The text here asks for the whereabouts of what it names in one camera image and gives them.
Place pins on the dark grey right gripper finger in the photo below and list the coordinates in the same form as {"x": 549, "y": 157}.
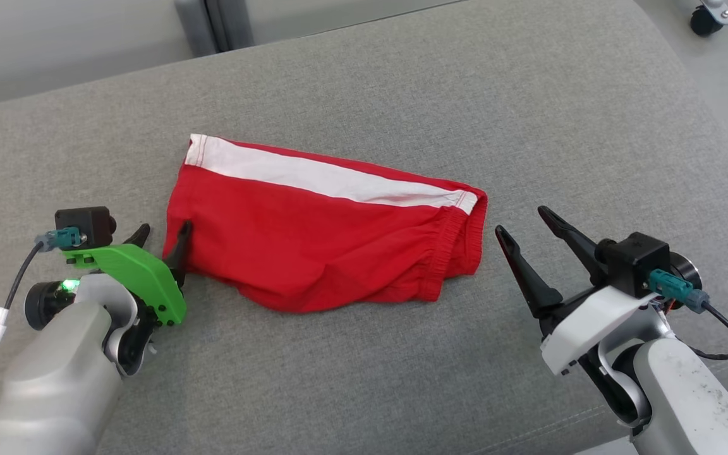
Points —
{"x": 528, "y": 281}
{"x": 576, "y": 243}

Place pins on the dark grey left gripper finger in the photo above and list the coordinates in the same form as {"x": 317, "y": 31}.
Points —
{"x": 179, "y": 253}
{"x": 139, "y": 236}

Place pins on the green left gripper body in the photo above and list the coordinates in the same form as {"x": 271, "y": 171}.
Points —
{"x": 143, "y": 272}

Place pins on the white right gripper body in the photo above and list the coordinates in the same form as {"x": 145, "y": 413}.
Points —
{"x": 591, "y": 322}

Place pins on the red shorts with white stripe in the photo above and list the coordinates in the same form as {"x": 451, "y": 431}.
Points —
{"x": 313, "y": 246}

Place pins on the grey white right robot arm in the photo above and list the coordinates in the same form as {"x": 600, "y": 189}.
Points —
{"x": 686, "y": 398}

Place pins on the black caster wheel assembly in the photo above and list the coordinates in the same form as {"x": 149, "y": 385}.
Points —
{"x": 705, "y": 22}

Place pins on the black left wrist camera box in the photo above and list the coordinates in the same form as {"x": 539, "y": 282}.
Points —
{"x": 86, "y": 224}

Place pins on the grey partition post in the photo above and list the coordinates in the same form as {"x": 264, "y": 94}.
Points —
{"x": 212, "y": 25}

